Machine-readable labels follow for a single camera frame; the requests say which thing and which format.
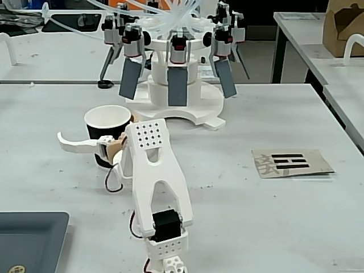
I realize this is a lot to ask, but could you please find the white printed label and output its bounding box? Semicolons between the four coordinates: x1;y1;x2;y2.
197;65;215;78

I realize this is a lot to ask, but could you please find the dark clutter pile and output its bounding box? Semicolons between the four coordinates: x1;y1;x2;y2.
0;6;44;36

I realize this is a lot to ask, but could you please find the black mat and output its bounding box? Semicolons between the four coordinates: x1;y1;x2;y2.
42;13;104;33

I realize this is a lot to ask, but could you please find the tan gripper black servo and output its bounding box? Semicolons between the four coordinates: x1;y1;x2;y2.
57;113;140;166

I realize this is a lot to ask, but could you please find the white curved hook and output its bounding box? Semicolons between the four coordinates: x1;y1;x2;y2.
0;32;18;67
343;34;364;67

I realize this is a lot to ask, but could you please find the dark grey tray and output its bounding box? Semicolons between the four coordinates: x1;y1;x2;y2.
0;211;70;273

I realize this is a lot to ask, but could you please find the grey motor unit with paddle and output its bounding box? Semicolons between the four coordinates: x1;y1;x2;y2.
118;23;147;101
167;32;191;107
209;24;238;100

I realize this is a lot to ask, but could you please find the white round machine base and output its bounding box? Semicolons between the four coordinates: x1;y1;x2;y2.
125;38;227;132

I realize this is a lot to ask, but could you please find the black table leg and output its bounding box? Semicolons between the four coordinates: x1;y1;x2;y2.
271;24;289;84

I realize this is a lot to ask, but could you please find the brown cardboard box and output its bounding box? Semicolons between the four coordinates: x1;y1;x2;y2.
322;0;364;58

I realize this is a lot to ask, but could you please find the white paper sheet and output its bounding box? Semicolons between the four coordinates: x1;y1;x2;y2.
279;12;322;21

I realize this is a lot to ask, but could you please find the black paper cup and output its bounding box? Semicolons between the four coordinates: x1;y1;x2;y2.
84;104;133;171

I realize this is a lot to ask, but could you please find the orange object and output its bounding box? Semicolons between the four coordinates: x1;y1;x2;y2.
109;0;169;9

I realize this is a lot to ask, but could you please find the clear plastic tube bundle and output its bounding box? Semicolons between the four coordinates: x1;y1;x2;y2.
42;0;217;39

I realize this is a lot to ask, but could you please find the cardboard card with black bars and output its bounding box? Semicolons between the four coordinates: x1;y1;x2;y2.
251;148;336;180

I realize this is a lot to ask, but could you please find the grey motor unit with leg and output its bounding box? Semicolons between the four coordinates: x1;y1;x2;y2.
98;14;124;83
215;2;251;81

